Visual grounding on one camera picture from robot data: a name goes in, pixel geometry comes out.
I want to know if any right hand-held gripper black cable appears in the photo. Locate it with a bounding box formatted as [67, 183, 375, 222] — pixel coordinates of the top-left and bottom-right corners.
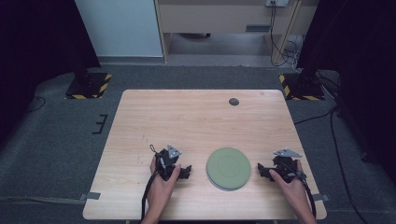
[292, 169, 318, 219]

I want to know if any grey round mat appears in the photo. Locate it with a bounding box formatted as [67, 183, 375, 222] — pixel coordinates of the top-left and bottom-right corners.
[206, 174, 251, 192]

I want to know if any person's left hand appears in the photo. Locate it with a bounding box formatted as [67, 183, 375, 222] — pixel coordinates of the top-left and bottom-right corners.
[146, 155, 182, 203]

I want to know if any black power cables bundle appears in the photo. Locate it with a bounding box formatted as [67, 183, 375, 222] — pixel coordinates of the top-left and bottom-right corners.
[269, 3, 302, 68]

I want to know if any person's right hand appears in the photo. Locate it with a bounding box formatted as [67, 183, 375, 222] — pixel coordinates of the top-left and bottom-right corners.
[268, 159, 307, 204]

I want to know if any long black floor cable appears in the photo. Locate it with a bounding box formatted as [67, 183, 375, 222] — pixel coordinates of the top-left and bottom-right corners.
[293, 105, 363, 224]

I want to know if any hand-held gripper black cable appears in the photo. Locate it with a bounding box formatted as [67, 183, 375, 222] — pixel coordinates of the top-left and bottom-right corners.
[292, 169, 318, 219]
[140, 144, 160, 222]

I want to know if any green round mat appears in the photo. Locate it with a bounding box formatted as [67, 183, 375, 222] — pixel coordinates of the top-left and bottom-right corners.
[205, 147, 252, 190]

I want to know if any left hand-held gripper black cable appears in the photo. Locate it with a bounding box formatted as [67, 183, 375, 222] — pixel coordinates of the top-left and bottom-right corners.
[140, 144, 160, 222]

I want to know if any grey tape piece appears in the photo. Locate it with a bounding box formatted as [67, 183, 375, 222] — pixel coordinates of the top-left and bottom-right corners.
[78, 191, 102, 201]
[312, 193, 331, 203]

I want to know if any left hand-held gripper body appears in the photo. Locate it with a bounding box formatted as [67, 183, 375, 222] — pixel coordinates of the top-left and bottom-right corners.
[154, 143, 183, 182]

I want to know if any black curtain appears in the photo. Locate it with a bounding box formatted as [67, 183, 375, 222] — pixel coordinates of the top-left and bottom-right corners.
[0, 0, 102, 147]
[297, 0, 396, 176]

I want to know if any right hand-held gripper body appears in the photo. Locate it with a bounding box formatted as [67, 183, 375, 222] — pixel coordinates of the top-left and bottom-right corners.
[271, 148, 307, 184]

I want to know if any black stand base striped tape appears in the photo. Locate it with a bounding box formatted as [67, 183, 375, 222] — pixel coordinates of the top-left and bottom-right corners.
[64, 72, 113, 101]
[278, 73, 326, 102]

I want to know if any light wooden desk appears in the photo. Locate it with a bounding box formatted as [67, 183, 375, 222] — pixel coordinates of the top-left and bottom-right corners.
[154, 0, 320, 64]

